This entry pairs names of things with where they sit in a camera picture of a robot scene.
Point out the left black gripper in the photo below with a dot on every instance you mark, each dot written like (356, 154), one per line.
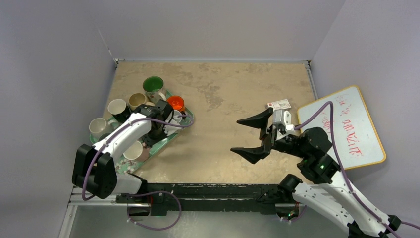
(148, 142)

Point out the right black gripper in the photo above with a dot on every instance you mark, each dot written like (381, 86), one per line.
(267, 134)

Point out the orange mug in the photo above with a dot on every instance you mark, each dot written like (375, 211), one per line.
(177, 102)

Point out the cream floral mug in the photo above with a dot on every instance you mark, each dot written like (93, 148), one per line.
(154, 89)

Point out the beige round mug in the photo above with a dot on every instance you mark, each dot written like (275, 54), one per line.
(138, 99)

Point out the black mug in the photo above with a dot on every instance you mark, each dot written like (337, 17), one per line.
(119, 109)

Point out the pink faceted mug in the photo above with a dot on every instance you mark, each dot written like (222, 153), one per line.
(137, 152)

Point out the white-grey mug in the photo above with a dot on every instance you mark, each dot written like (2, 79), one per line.
(100, 127)

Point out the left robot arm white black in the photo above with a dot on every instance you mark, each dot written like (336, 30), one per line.
(94, 170)

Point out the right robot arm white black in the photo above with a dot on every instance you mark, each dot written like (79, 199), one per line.
(325, 187)

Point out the small red white box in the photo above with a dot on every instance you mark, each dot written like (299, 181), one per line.
(281, 104)

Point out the green floral tray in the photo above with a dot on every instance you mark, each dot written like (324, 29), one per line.
(154, 144)

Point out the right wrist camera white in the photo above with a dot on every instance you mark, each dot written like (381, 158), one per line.
(282, 122)

